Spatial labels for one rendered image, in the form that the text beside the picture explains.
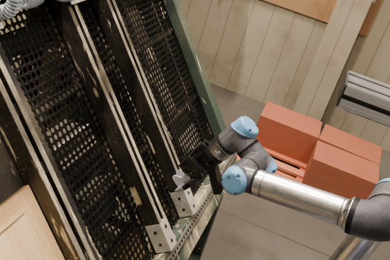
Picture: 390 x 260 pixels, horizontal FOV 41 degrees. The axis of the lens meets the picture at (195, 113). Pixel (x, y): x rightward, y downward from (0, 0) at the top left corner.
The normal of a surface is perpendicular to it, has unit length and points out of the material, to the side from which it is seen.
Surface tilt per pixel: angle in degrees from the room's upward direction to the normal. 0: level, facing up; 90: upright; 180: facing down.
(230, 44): 90
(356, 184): 90
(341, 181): 90
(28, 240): 52
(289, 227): 0
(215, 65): 90
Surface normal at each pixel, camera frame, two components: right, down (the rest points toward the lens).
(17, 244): 0.88, -0.22
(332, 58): -0.30, 0.37
